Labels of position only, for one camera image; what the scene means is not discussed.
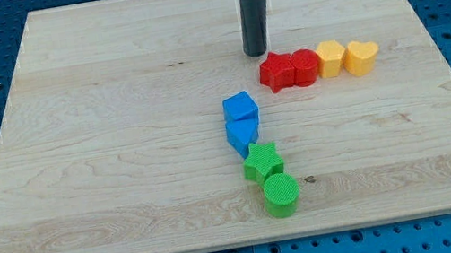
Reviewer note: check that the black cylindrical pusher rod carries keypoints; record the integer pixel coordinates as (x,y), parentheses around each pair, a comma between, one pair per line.
(253,26)

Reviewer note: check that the blue cube block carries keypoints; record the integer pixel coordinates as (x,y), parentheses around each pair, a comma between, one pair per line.
(239,107)

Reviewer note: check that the yellow hexagon block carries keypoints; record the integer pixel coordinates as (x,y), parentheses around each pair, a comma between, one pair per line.
(331,55)

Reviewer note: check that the red star block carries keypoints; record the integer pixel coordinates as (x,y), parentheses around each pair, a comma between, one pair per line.
(277,71)

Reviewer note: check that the blue triangle block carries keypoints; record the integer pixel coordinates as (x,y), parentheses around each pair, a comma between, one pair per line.
(242,133)

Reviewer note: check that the light wooden board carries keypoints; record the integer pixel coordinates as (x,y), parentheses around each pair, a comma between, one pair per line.
(113,137)

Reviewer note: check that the green circle block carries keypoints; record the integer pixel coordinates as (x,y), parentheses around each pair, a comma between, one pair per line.
(281,195)

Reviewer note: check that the green star block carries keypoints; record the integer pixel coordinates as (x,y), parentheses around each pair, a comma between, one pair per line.
(262,162)

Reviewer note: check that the yellow heart block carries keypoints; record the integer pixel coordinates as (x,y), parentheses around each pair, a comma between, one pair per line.
(360,57)

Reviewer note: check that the red circle block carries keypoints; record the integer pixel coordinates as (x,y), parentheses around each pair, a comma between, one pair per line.
(305,63)

